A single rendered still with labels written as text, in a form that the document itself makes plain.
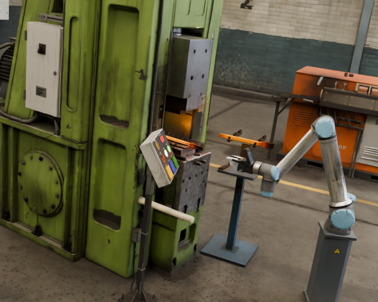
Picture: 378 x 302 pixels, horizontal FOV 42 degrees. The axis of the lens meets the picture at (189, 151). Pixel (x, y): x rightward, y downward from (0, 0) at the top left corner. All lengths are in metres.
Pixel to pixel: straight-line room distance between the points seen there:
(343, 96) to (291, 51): 4.46
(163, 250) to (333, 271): 1.25
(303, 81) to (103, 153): 3.80
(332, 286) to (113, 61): 2.20
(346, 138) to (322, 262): 3.42
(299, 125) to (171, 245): 3.59
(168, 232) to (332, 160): 1.34
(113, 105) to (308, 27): 7.76
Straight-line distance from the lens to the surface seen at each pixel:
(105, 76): 3.51
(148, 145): 2.90
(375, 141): 6.83
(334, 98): 6.62
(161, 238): 3.82
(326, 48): 10.81
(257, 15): 11.07
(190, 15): 3.56
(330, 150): 3.23
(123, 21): 3.42
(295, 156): 3.41
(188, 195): 3.68
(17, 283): 3.75
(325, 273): 3.69
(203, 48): 3.50
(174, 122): 3.95
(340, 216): 3.33
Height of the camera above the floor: 2.04
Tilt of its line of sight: 17 degrees down
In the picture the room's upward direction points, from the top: 7 degrees clockwise
